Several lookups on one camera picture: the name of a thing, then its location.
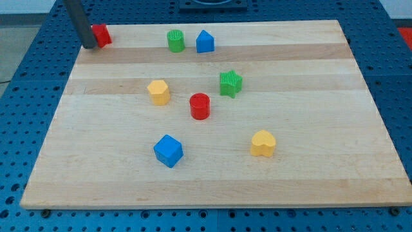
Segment blue cube block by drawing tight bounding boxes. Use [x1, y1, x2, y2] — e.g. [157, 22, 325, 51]
[153, 135, 183, 168]

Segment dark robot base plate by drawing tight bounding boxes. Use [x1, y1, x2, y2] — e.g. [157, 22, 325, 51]
[177, 0, 248, 12]

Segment blue triangle block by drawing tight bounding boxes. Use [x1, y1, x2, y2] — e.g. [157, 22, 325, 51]
[196, 30, 215, 53]

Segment yellow hexagon block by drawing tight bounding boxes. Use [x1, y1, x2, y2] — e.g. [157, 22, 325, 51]
[147, 80, 171, 106]

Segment yellow heart block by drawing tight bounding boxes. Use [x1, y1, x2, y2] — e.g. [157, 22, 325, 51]
[250, 130, 277, 157]

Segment red block behind rod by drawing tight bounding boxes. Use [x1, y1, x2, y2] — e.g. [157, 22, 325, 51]
[91, 24, 112, 48]

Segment green cylinder block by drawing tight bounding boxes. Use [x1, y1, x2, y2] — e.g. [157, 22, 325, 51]
[167, 30, 185, 53]

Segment red cylinder block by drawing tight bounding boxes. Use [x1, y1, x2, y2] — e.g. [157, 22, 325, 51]
[189, 93, 211, 120]

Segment red object at right edge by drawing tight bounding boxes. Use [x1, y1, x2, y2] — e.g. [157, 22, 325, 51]
[398, 27, 412, 50]

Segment grey cylindrical robot arm rod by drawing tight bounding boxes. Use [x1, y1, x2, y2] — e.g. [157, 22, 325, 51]
[63, 0, 97, 49]

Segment green star block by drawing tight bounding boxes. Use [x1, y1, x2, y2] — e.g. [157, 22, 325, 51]
[220, 70, 243, 99]

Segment light wooden board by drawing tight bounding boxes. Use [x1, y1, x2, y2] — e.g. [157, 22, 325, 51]
[21, 20, 411, 210]

